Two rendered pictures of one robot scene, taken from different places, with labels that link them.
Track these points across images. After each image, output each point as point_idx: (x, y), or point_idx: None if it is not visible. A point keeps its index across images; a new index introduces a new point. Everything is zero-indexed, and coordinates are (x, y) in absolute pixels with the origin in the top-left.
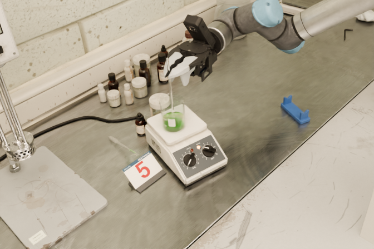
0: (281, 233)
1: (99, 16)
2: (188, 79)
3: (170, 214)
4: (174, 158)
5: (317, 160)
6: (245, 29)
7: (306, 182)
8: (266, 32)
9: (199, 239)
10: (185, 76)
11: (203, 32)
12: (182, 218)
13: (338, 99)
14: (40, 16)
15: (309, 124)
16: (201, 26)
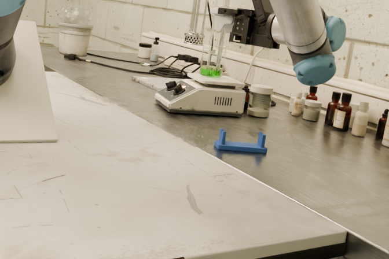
0: (69, 104)
1: (370, 47)
2: (220, 28)
3: (131, 95)
4: (176, 82)
5: (140, 132)
6: None
7: (114, 122)
8: None
9: (97, 94)
10: (217, 19)
11: None
12: (123, 96)
13: (261, 174)
14: None
15: (210, 147)
16: None
